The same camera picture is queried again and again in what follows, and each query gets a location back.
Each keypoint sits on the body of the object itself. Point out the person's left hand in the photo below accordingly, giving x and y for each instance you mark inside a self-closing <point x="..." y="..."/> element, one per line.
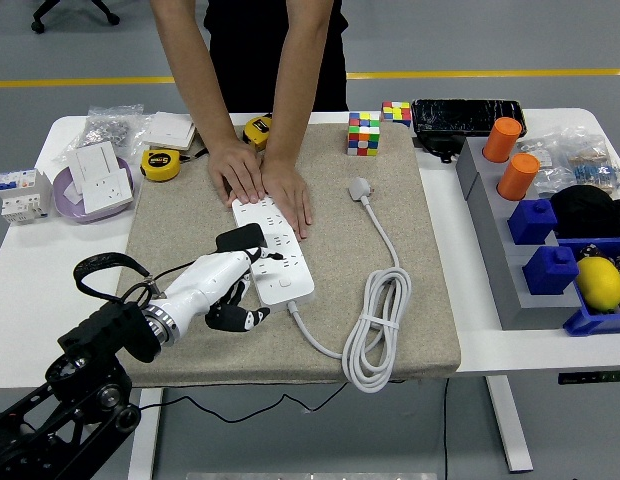
<point x="287" y="195"/>

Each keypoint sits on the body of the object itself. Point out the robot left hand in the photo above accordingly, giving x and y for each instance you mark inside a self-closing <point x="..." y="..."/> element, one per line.
<point x="200" y="285"/>

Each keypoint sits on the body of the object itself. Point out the person's right hand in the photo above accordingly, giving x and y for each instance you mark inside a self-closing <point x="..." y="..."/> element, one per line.
<point x="235" y="172"/>

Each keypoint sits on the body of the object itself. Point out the person's left forearm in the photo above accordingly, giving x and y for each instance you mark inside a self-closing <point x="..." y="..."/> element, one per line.
<point x="305" y="85"/>

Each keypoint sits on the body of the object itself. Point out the person's right forearm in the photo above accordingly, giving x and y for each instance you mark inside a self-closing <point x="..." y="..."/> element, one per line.
<point x="195" y="70"/>

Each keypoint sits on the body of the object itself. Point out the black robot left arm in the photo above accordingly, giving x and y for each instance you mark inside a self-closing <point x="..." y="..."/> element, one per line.
<point x="110" y="325"/>

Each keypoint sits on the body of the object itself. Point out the yellow tape measure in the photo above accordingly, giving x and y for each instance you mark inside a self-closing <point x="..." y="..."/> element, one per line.
<point x="257" y="131"/>
<point x="160" y="165"/>

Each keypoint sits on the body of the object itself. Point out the grey-brown mat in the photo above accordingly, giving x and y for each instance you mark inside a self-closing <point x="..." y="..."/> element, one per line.
<point x="240" y="345"/>

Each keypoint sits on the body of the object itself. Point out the large colourful puzzle cube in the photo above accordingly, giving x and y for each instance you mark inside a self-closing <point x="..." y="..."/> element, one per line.
<point x="363" y="133"/>

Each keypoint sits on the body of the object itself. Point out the clear bag of screws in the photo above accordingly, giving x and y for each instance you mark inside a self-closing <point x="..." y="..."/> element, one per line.
<point x="107" y="127"/>

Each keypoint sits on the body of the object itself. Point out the small colourful puzzle cube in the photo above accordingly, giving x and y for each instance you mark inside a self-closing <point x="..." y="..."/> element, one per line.
<point x="396" y="113"/>

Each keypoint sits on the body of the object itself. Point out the purple bowl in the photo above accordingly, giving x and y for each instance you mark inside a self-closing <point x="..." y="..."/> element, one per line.
<point x="67" y="207"/>

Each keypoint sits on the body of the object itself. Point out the small black device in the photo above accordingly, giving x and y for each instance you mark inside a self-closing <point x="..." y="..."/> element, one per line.
<point x="440" y="146"/>

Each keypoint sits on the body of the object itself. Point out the white table leg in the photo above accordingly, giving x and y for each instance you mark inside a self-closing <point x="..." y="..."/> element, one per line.
<point x="147" y="450"/>
<point x="510" y="425"/>

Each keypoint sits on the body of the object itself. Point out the black wrapped tray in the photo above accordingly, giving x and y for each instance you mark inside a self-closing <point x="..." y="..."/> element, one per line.
<point x="467" y="117"/>

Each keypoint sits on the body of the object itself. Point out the white circuit breaker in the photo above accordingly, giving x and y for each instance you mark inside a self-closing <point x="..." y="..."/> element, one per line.
<point x="20" y="195"/>

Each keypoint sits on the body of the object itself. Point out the orange cylinder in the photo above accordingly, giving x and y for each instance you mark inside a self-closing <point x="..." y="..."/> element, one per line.
<point x="501" y="140"/>
<point x="517" y="177"/>

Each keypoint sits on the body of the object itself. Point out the black office chair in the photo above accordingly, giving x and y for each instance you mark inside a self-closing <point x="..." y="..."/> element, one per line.
<point x="70" y="12"/>

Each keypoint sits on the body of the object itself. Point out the grey peg block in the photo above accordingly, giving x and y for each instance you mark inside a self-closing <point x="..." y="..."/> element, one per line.
<point x="510" y="280"/>

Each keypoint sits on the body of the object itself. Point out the blue block with knob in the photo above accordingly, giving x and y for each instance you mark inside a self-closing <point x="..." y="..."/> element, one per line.
<point x="532" y="222"/>
<point x="550" y="272"/>

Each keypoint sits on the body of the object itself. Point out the clear bag of parts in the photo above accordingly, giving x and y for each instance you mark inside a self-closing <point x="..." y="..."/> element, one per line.
<point x="555" y="175"/>

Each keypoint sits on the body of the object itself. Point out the black cloth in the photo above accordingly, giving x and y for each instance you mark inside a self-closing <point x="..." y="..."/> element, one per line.
<point x="587" y="212"/>

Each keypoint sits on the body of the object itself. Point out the clear bag of resistors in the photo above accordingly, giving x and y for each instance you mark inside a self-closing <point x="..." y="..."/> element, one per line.
<point x="597" y="172"/>

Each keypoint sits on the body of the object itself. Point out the yellow lemon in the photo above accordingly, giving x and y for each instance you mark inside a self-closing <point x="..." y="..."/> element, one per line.
<point x="599" y="284"/>

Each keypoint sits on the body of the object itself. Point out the blue plastic bin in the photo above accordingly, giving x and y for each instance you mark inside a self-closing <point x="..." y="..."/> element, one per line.
<point x="595" y="322"/>

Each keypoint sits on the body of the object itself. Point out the black table control panel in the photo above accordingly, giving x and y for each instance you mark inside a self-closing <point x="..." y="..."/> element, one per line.
<point x="592" y="377"/>

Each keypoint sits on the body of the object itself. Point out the white wall switch panel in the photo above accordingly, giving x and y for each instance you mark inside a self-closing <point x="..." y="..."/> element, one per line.
<point x="170" y="129"/>

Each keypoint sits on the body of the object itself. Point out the white wall socket plate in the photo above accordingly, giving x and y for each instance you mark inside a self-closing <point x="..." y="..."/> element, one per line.
<point x="110" y="192"/>

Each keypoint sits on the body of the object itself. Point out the white switch plate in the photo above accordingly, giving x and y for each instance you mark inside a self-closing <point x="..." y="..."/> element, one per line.
<point x="92" y="160"/>

